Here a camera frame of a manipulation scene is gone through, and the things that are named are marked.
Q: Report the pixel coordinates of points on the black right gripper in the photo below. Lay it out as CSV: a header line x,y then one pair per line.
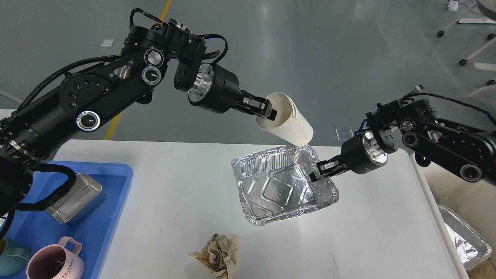
x,y
360,154

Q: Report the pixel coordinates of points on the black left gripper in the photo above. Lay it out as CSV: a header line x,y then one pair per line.
x,y
217,89

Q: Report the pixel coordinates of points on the white paper cup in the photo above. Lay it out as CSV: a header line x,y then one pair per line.
x,y
289,124

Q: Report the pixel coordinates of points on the aluminium foil tray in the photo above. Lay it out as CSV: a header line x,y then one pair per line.
x,y
275,184

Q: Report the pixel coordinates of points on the brown paper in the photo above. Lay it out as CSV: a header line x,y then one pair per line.
x,y
220,255

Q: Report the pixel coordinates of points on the steel square tray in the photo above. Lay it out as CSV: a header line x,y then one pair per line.
x,y
84,196

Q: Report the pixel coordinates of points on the pink mug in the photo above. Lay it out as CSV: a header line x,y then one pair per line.
x,y
57,261

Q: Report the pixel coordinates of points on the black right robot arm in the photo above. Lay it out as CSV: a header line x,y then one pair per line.
x,y
464,151

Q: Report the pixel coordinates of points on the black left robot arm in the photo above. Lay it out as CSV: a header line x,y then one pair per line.
x,y
85,95

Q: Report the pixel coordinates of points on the grey office chair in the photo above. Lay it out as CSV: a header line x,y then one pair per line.
x,y
456,112

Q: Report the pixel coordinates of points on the beige plastic bin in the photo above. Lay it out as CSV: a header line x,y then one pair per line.
x,y
473,202

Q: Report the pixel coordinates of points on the white floor tag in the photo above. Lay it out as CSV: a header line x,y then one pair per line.
x,y
107,42

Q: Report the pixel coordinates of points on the foil tray in bin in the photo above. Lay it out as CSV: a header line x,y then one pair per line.
x,y
470,246

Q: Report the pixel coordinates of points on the blue plastic tray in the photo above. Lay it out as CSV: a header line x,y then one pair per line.
x,y
36,230

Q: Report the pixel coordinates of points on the white chair top right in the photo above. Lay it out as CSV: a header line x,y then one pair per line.
x,y
486,9

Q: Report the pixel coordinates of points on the white chair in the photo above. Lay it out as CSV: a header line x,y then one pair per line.
x,y
486,9
10,97

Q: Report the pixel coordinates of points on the white side table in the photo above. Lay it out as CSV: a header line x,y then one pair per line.
x,y
5,113

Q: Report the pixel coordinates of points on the white chair left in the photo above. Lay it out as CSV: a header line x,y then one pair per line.
x,y
10,97

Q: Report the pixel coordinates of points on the teal mug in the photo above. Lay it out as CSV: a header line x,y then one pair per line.
x,y
14,257

